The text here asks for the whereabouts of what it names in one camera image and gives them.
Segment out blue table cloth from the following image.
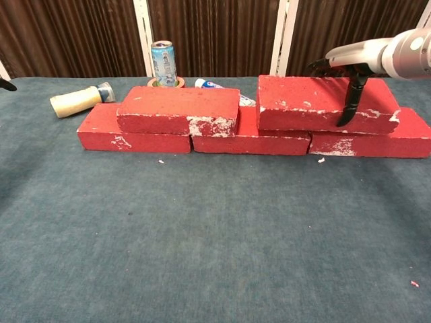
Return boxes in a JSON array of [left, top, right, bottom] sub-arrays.
[[0, 76, 431, 323]]

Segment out red brick white chips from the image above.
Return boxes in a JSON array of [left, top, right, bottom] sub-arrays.
[[256, 75, 401, 135]]

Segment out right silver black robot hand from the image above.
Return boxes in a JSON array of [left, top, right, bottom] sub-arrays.
[[306, 36, 394, 128]]

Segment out cream bottle with blue cap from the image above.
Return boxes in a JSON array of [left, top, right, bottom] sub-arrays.
[[49, 81, 117, 119]]

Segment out white screen frame post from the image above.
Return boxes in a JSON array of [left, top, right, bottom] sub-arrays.
[[132, 0, 155, 77], [414, 0, 431, 31], [269, 0, 300, 77], [0, 59, 11, 85]]

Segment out red tape roll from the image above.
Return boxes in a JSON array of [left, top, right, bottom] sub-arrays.
[[147, 76, 186, 89]]

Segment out red brick small white scuff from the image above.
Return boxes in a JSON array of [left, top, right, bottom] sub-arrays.
[[76, 103, 192, 155]]

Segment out light blue drink can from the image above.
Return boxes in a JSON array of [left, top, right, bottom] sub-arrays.
[[150, 40, 178, 88]]

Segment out white blue toothpaste tube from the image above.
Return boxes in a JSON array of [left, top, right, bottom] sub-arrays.
[[194, 78, 259, 108]]

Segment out red brick thin chipped edge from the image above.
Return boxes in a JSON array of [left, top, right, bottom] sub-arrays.
[[191, 106, 311, 157]]

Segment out brown corrugated screen panel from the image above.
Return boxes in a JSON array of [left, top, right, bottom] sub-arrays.
[[147, 0, 280, 77], [0, 0, 147, 79], [286, 0, 428, 77]]

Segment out red brick large white scuff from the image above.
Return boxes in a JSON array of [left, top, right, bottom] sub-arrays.
[[116, 85, 240, 138]]

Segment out red brick medium white scuff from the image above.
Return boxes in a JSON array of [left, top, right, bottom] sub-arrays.
[[308, 106, 431, 159]]

